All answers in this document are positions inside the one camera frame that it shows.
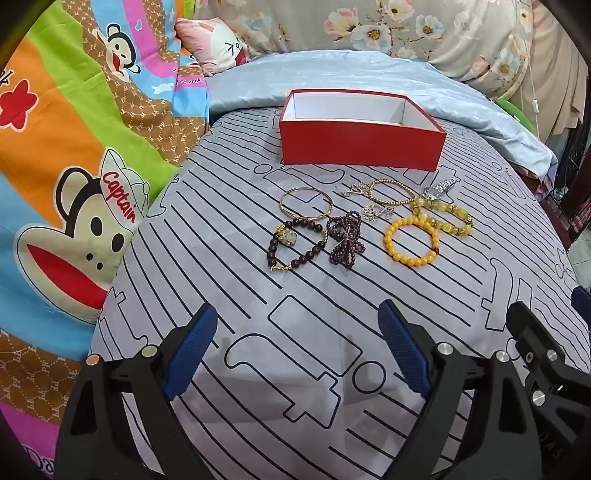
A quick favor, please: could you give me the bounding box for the red cardboard box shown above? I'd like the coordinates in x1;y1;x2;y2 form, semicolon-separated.
278;89;448;172

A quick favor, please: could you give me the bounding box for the grey floral blanket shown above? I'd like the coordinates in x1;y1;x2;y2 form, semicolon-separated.
191;0;539;100

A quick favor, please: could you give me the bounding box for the orange bead bracelet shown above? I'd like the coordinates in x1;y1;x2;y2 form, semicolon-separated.
383;217;439;269

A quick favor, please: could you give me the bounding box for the beige hanging cloth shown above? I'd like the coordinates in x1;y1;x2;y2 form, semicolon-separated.
522;28;585;144

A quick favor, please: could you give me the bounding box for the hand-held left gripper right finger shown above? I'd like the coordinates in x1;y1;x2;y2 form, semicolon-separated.
378;299;546;480

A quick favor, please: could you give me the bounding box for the yellow translucent bead bracelet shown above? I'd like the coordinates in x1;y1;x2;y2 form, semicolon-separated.
411;196;474;237

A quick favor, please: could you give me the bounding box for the light blue quilt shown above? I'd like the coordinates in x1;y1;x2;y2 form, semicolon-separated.
205;48;560;180

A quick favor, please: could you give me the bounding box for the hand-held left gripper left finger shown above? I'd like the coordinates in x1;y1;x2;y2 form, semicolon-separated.
55;302;220;480

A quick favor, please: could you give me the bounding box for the thin gold bangle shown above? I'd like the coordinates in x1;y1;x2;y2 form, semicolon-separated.
280;186;333;221

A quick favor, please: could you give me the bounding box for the silver wristwatch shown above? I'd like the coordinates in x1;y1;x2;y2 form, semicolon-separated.
424;176;460;200

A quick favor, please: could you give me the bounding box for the pink cartoon pillow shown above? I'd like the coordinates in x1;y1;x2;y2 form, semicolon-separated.
174;17;252;77

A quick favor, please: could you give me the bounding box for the gold bead bracelet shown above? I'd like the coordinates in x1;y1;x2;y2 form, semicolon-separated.
368;179;422;208

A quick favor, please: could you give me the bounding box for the white cable with switch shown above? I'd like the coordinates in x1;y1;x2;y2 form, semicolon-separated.
522;23;543;139

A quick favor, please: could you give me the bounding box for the silver chain bracelet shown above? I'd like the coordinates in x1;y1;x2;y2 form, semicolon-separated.
341;182;395;224

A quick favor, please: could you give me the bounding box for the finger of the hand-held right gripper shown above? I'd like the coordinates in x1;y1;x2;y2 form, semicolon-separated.
506;301;591;386
571;287;591;320

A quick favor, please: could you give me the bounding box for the purple garnet bead bracelet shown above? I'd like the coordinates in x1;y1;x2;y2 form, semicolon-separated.
326;214;366;268

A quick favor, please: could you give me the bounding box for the colourful cartoon monkey blanket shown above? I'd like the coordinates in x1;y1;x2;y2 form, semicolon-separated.
0;0;213;462

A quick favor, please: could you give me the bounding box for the dark brown bead bracelet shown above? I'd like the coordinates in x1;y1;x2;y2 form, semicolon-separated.
267;219;329;272

